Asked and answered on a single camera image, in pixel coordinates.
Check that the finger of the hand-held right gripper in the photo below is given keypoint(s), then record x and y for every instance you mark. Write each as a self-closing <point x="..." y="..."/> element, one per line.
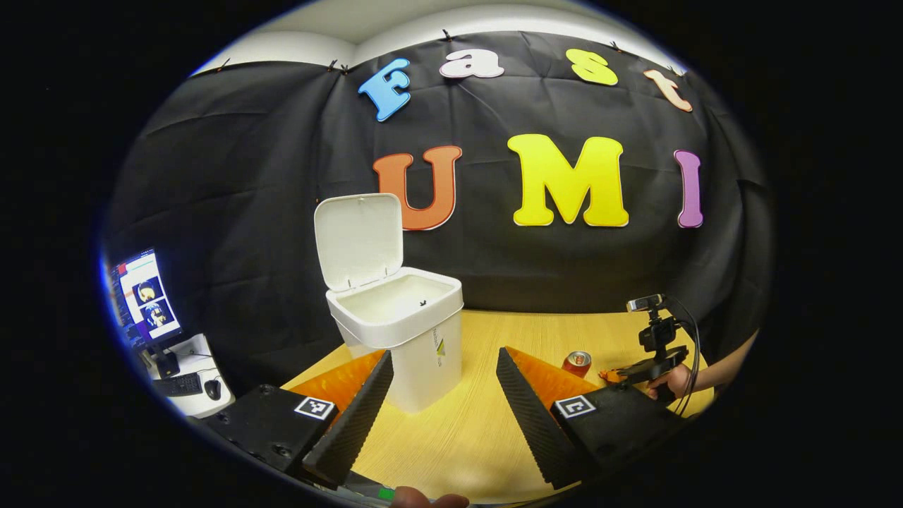
<point x="649" y="367"/>

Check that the black computer mouse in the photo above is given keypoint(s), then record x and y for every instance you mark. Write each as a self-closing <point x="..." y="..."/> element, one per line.
<point x="212" y="389"/>

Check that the red pop can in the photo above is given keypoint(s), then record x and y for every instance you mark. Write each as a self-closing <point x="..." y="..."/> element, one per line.
<point x="577" y="364"/>

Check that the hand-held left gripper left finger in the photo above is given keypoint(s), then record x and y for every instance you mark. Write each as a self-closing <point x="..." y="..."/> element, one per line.
<point x="363" y="423"/>

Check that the black monitor stand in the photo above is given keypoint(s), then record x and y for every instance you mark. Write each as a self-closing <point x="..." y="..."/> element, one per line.
<point x="167" y="365"/>

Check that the computer monitor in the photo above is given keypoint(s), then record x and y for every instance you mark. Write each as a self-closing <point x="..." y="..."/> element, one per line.
<point x="148" y="296"/>

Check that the white side table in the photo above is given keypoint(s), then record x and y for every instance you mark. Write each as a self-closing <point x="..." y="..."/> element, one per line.
<point x="197" y="353"/>

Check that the orange paper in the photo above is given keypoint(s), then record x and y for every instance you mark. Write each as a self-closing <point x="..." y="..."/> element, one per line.
<point x="608" y="376"/>

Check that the black keyboard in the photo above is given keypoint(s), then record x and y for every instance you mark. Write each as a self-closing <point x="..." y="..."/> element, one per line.
<point x="178" y="384"/>

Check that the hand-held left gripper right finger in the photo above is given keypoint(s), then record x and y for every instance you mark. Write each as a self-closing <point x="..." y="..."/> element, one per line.
<point x="529" y="423"/>

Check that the black backdrop cloth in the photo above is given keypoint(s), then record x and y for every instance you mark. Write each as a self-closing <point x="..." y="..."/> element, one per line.
<point x="247" y="176"/>

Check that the white desktop garbage bin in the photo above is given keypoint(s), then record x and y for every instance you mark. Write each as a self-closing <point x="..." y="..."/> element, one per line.
<point x="402" y="331"/>

